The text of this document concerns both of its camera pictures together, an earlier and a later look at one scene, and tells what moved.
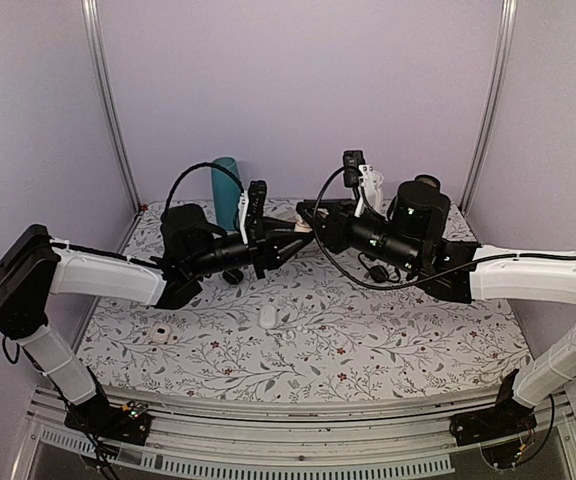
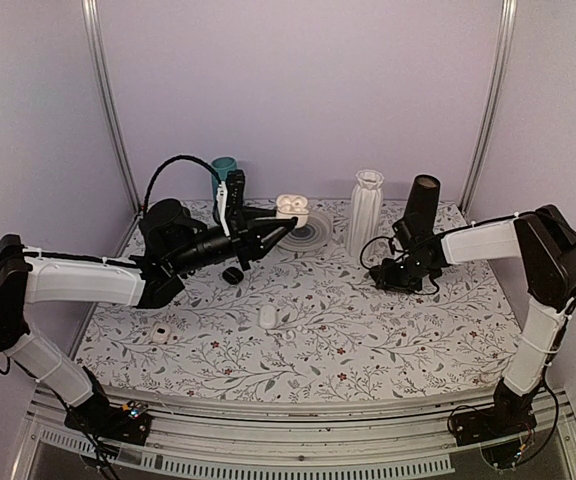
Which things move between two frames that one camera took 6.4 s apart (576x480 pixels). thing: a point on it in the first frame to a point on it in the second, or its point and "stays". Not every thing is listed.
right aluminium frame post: [509, 22] stays
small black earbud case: [233, 276] stays
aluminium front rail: [306, 440] stays
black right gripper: [332, 231] to [389, 281]
